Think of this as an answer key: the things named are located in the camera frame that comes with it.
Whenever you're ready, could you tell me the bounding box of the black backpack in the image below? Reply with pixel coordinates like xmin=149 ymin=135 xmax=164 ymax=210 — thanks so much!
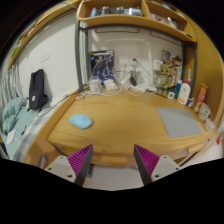
xmin=27 ymin=68 xmax=49 ymax=112

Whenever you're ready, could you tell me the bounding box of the white power strip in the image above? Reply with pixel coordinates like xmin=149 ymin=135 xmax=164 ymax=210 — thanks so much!
xmin=129 ymin=84 xmax=148 ymax=94

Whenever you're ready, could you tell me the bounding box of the plaid bed sheet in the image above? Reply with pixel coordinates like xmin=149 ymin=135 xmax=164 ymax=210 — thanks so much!
xmin=13 ymin=108 xmax=51 ymax=163

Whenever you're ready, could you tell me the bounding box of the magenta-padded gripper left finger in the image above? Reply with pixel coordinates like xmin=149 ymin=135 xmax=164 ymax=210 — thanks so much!
xmin=44 ymin=143 xmax=94 ymax=187

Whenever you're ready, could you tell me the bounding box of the white red-capped lotion bottle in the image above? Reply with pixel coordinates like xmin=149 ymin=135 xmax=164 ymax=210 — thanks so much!
xmin=177 ymin=80 xmax=192 ymax=106

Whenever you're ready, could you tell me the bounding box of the grey mouse pad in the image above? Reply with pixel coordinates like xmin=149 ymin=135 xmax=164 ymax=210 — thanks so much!
xmin=156 ymin=106 xmax=204 ymax=139

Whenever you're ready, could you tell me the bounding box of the robot model kit box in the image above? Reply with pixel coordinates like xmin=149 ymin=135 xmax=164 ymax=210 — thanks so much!
xmin=89 ymin=49 xmax=115 ymax=81

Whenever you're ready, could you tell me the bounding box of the wooden shelf unit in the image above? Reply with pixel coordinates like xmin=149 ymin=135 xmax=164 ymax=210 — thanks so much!
xmin=73 ymin=0 xmax=198 ymax=94

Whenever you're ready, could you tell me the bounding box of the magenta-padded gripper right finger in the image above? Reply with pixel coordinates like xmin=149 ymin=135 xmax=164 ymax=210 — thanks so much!
xmin=133 ymin=143 xmax=182 ymax=186

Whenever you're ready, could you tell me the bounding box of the white wall socket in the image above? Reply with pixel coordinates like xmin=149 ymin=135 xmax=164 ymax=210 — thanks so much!
xmin=118 ymin=55 xmax=130 ymax=67

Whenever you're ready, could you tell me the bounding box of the clear domed plastic container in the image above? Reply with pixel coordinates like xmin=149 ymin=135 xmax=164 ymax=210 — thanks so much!
xmin=88 ymin=77 xmax=102 ymax=93

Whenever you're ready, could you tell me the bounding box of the white charger block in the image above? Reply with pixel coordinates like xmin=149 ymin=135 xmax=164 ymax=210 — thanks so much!
xmin=103 ymin=79 xmax=116 ymax=90

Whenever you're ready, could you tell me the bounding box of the brown tree creature figurine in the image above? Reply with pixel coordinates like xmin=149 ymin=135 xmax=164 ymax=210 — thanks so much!
xmin=155 ymin=56 xmax=183 ymax=96

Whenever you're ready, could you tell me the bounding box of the light blue computer mouse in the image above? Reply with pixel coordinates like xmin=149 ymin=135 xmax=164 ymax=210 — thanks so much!
xmin=68 ymin=113 xmax=94 ymax=130

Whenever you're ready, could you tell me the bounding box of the teal blanket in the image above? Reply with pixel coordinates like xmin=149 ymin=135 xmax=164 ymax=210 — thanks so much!
xmin=1 ymin=96 xmax=28 ymax=134

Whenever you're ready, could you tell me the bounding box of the dark white-topped spray bottle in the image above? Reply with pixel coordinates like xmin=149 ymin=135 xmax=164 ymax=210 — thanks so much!
xmin=184 ymin=68 xmax=193 ymax=88

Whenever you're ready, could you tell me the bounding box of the white mug with face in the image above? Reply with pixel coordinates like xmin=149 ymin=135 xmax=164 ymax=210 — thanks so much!
xmin=198 ymin=102 xmax=213 ymax=122

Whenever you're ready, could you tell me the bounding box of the white cable tangle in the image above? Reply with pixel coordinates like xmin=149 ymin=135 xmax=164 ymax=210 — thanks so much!
xmin=83 ymin=64 xmax=158 ymax=98

